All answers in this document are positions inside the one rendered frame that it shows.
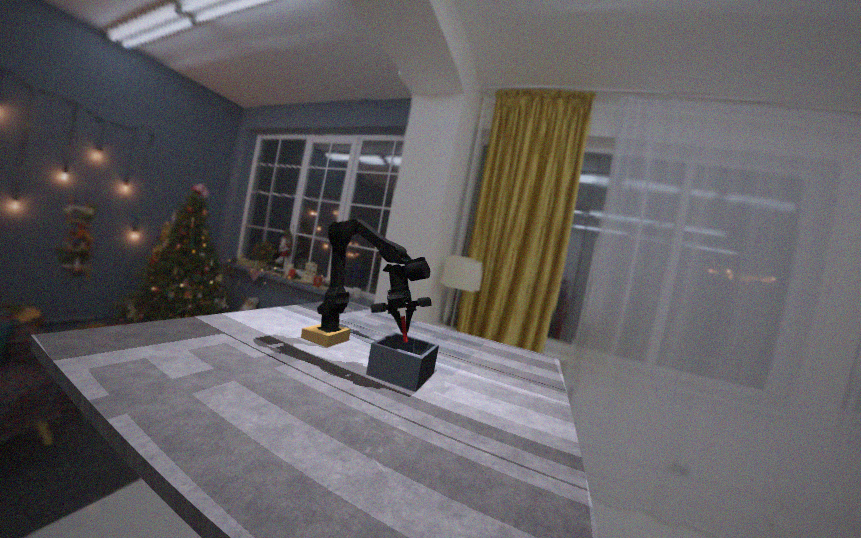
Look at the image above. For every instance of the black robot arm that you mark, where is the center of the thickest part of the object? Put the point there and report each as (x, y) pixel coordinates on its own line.
(337, 299)

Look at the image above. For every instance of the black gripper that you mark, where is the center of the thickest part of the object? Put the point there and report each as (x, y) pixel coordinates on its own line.
(411, 306)

